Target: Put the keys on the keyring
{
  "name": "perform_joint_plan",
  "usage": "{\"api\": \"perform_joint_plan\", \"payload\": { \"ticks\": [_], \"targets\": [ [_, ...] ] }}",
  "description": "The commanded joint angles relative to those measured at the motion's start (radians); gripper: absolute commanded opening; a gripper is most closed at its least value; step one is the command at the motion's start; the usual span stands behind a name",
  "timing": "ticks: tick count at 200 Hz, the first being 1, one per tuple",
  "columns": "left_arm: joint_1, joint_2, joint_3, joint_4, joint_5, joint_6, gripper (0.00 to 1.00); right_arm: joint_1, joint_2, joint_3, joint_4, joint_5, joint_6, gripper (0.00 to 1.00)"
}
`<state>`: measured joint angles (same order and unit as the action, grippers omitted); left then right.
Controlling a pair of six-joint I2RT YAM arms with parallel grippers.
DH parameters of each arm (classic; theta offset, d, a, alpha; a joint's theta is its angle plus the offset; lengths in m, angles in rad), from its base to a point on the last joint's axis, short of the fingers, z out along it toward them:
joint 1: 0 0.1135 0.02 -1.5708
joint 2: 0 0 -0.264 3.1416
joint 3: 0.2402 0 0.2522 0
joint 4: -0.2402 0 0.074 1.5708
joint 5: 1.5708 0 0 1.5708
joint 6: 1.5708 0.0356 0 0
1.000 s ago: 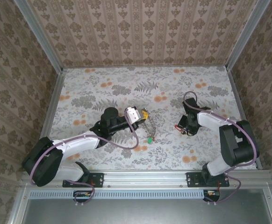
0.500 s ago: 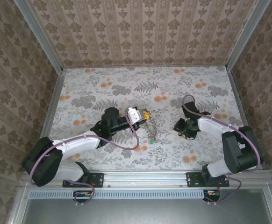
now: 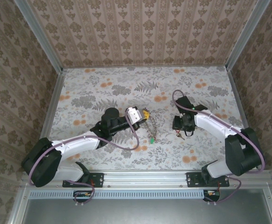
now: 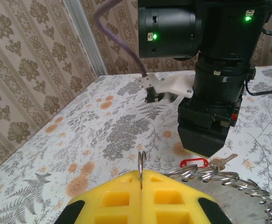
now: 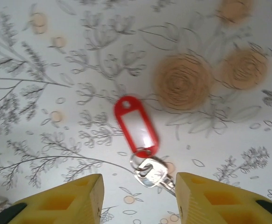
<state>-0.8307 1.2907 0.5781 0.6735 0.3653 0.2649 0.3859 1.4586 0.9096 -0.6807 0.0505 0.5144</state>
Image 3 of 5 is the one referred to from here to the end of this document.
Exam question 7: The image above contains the aluminium frame post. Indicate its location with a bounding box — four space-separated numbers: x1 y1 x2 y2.
226 0 271 70
14 0 64 73

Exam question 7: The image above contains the grey metal panel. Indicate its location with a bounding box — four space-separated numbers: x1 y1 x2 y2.
8 184 272 224

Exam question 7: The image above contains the slotted grey cable duct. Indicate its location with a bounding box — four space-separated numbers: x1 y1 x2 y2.
29 189 221 199

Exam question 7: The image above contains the metal keyring chain loop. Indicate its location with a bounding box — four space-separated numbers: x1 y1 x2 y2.
142 107 159 143

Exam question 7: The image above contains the wide aluminium base rail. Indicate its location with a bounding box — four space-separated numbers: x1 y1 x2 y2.
21 170 272 187

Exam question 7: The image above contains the thin aluminium frame rail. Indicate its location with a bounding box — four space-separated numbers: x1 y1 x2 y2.
30 70 66 171
62 65 228 70
227 69 263 168

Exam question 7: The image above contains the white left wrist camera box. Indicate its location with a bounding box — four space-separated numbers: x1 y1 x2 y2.
126 106 143 124

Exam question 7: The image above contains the black cable port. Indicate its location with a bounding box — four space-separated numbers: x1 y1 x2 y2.
202 189 221 203
73 190 95 203

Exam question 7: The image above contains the floral table cover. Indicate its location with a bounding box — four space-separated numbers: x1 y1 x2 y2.
42 66 256 171

